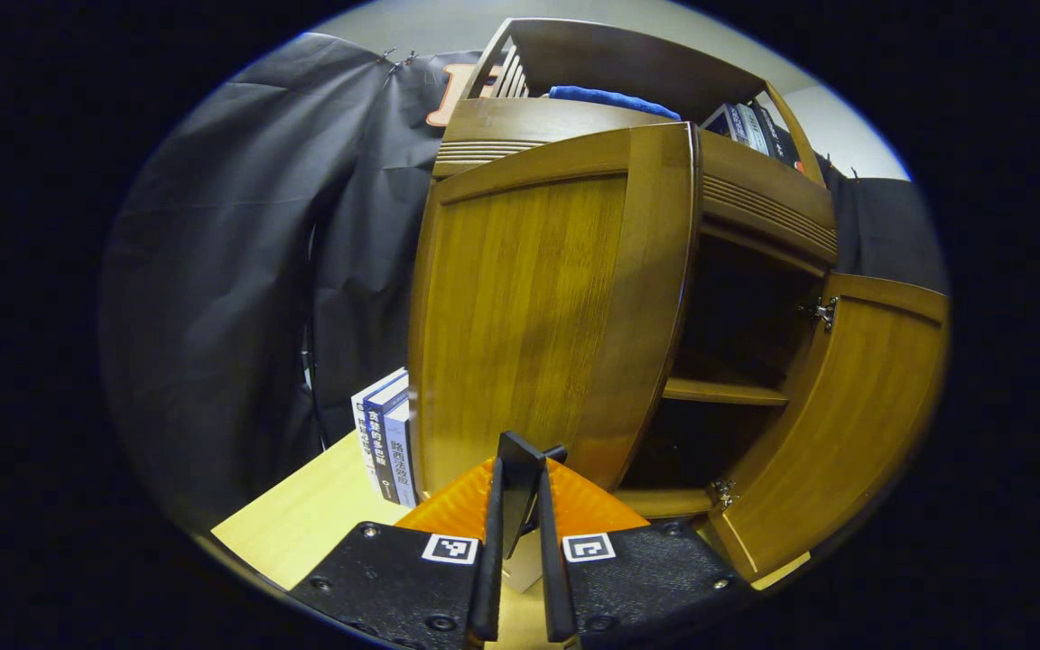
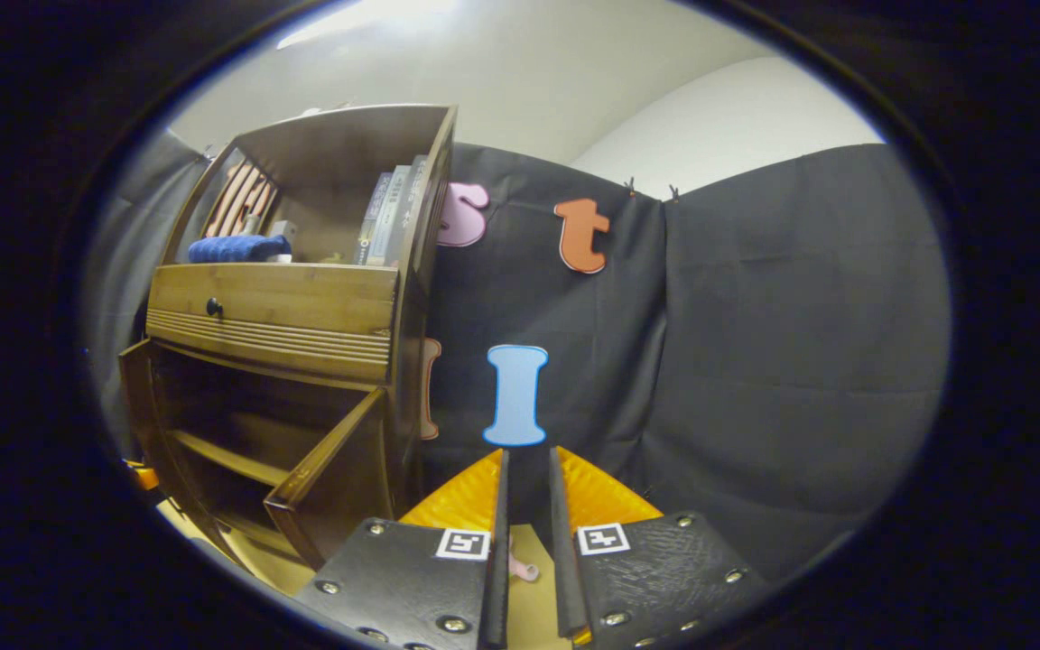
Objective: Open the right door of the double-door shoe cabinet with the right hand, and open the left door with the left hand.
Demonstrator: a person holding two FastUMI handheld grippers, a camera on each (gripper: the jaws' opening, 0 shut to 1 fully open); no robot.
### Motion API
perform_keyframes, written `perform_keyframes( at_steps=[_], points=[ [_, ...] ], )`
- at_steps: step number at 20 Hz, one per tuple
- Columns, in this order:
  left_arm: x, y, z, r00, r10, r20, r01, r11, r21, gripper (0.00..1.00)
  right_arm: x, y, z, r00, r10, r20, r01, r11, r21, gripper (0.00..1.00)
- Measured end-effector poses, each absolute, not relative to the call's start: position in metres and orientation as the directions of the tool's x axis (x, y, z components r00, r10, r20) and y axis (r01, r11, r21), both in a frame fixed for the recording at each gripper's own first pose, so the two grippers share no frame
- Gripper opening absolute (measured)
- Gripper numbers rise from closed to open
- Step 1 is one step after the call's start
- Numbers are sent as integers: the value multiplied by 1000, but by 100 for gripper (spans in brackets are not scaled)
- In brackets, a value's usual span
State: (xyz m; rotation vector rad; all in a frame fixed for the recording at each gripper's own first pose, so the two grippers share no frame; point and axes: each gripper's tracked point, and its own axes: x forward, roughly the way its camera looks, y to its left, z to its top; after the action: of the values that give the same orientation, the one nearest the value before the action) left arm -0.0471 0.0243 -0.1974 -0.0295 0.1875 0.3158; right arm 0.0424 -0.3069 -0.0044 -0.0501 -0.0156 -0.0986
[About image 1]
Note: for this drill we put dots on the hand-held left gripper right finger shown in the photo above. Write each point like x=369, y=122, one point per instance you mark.
x=556, y=578

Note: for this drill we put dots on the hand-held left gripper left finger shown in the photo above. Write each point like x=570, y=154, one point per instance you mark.
x=487, y=578

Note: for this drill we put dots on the wooden shoe cabinet door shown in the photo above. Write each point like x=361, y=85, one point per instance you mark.
x=845, y=433
x=529, y=316

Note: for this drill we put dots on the wooden double-door shoe cabinet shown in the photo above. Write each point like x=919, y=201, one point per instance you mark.
x=628, y=63

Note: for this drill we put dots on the metal door hinge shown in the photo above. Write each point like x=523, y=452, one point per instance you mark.
x=723, y=494
x=822, y=313

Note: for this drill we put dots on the wooden cabinet drawer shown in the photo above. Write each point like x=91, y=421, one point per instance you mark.
x=755, y=194

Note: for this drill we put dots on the light blue spine book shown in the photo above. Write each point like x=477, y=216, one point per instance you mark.
x=401, y=460

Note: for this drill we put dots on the dark blue spine book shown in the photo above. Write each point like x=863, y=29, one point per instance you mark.
x=378, y=442

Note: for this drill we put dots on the white spine book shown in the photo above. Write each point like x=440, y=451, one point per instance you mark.
x=364, y=424

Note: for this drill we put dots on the black backdrop cloth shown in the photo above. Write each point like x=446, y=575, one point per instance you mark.
x=231, y=271

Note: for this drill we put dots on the blue folded towel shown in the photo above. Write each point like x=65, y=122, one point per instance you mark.
x=610, y=97

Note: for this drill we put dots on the grey spine book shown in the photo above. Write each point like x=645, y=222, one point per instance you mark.
x=755, y=131

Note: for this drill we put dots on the black spine book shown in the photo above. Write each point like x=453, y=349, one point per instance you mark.
x=777, y=140

